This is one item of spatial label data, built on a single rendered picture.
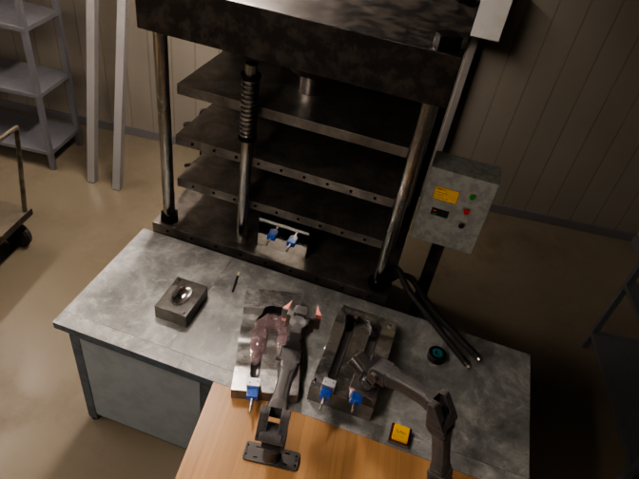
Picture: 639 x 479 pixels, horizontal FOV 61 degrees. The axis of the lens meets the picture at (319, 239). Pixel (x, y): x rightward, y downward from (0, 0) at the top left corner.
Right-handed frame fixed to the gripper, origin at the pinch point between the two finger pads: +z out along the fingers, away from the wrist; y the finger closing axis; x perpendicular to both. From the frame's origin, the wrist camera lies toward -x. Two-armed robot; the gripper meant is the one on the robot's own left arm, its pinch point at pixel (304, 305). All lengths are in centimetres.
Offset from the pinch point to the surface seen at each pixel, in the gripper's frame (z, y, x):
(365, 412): -14.4, -31.4, 35.5
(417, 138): 60, -29, -46
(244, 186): 73, 43, 4
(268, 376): -8.9, 8.6, 34.6
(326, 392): -13.2, -15.0, 29.7
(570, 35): 275, -134, -41
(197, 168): 95, 75, 15
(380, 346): 13.6, -33.5, 27.9
